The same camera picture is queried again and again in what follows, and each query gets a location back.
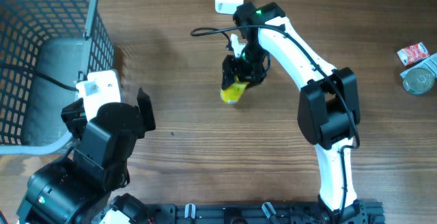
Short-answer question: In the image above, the red juice carton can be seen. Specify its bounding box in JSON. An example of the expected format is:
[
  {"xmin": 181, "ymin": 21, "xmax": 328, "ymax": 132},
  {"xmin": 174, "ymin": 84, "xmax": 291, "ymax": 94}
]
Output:
[{"xmin": 397, "ymin": 42, "xmax": 430, "ymax": 66}]

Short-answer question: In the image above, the grey plastic mesh basket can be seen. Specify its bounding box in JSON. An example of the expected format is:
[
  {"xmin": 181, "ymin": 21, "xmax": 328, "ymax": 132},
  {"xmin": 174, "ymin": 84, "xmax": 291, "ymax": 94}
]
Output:
[{"xmin": 1, "ymin": 0, "xmax": 115, "ymax": 155}]

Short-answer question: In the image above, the silver tin can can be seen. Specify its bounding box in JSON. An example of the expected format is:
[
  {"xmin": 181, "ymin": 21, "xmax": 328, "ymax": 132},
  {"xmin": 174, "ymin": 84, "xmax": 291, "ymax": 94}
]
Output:
[{"xmin": 403, "ymin": 68, "xmax": 435, "ymax": 95}]

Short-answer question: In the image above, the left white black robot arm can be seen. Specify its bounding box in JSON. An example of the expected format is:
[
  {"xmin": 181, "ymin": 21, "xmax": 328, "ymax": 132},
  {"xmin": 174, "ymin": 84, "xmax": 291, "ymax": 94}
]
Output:
[{"xmin": 17, "ymin": 90, "xmax": 156, "ymax": 223}]

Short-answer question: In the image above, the silver foil sachet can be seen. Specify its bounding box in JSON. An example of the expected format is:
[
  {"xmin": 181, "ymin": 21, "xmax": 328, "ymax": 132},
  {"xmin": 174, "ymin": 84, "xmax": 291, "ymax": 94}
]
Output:
[{"xmin": 400, "ymin": 53, "xmax": 437, "ymax": 79}]

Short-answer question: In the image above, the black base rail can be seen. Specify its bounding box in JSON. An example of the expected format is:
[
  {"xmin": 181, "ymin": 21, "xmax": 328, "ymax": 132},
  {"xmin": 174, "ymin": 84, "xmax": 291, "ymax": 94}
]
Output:
[{"xmin": 147, "ymin": 201, "xmax": 386, "ymax": 224}]

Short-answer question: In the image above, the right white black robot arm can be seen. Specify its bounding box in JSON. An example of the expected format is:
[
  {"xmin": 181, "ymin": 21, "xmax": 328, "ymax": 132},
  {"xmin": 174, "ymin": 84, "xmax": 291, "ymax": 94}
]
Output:
[{"xmin": 221, "ymin": 2, "xmax": 360, "ymax": 215}]

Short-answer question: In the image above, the yellow lidded jar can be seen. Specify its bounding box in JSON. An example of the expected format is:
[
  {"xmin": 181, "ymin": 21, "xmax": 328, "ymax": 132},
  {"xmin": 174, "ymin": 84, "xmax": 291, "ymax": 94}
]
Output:
[{"xmin": 220, "ymin": 76, "xmax": 249, "ymax": 104}]

